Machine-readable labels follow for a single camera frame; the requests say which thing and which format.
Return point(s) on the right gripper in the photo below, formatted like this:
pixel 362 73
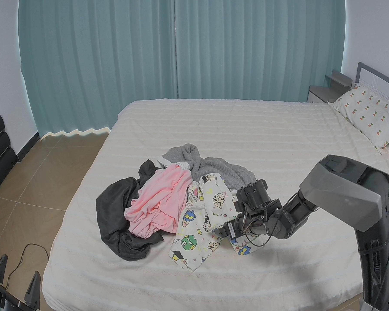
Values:
pixel 231 229

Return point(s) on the white printed pyjama top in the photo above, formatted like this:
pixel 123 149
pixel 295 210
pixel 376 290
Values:
pixel 194 232

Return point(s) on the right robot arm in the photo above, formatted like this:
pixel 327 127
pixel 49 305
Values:
pixel 343 186

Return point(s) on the grey garment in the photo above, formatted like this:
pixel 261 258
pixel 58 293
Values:
pixel 214 170

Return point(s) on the pink garment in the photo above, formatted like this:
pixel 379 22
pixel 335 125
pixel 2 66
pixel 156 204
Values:
pixel 162 193

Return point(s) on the bed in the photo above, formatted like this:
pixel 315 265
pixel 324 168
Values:
pixel 214 125

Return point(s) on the black garment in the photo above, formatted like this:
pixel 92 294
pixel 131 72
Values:
pixel 116 212

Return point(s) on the grey bedside table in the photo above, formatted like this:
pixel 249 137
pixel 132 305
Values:
pixel 324 92

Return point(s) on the white printed pillow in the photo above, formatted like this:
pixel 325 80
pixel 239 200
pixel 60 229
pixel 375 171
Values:
pixel 369 115

